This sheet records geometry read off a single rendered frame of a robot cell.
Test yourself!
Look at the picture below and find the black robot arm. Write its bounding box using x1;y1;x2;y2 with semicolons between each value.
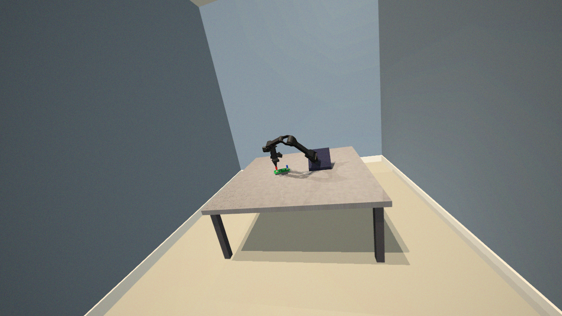
262;135;318;163

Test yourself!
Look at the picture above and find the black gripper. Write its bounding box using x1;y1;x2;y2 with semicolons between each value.
270;152;279;167

